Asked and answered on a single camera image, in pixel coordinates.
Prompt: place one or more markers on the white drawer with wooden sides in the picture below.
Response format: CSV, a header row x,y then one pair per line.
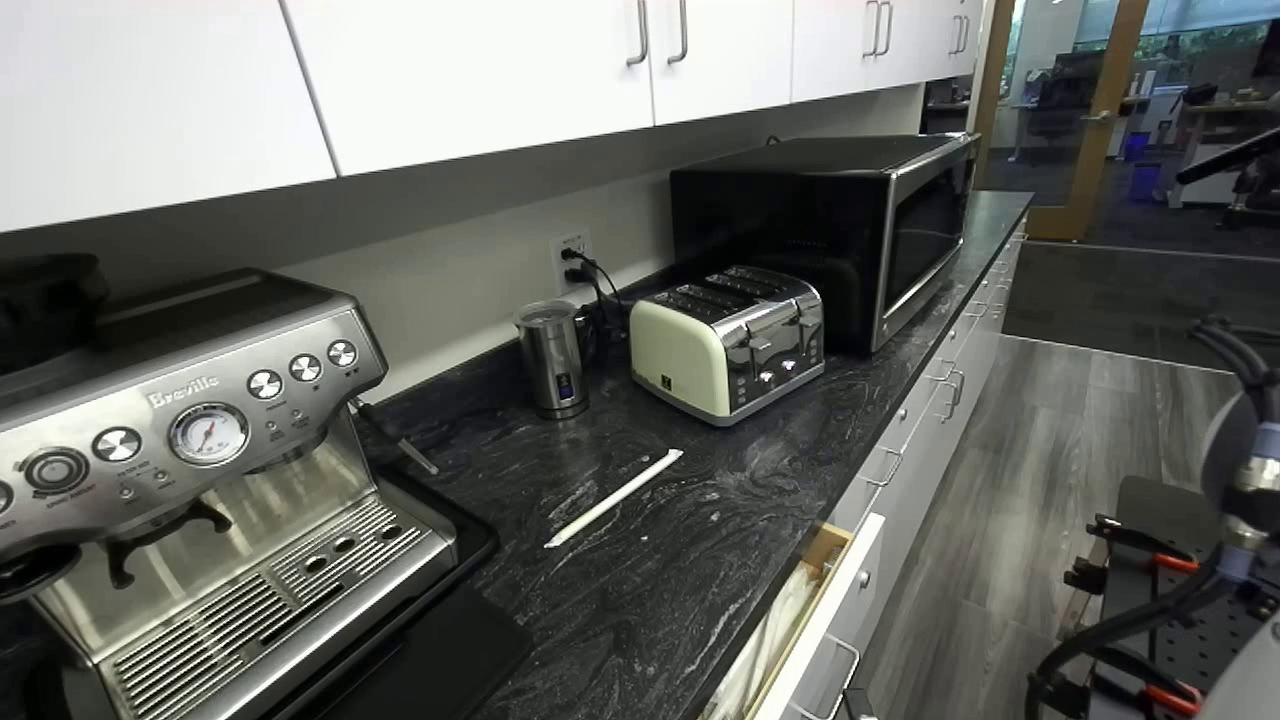
x,y
842,613

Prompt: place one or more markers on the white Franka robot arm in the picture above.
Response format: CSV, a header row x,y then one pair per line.
x,y
1247,682

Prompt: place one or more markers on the wide white drawer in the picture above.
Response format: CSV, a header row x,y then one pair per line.
x,y
995,293

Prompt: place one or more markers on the cream and steel toaster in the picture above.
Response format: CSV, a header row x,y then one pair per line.
x,y
723,340

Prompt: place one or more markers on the steel milk frother jug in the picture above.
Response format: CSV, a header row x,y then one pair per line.
x,y
555,362

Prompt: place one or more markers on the white strip on counter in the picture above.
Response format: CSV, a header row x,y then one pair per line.
x,y
615,496

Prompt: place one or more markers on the stainless steel black microwave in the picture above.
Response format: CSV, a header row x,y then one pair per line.
x,y
826,224

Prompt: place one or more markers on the white upper cabinet door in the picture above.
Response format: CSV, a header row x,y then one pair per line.
x,y
466,64
732,53
835,40
927,40
147,93

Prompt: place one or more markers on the stainless steel espresso machine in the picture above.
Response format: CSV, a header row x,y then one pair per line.
x,y
201,535

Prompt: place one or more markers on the blue bin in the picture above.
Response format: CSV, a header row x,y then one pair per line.
x,y
1140,167

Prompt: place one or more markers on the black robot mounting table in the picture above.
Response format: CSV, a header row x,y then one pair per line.
x,y
1160,503

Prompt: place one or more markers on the white wall outlet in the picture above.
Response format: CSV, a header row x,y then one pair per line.
x,y
573,244

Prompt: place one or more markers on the wooden door frame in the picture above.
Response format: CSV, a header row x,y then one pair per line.
x,y
1107,135

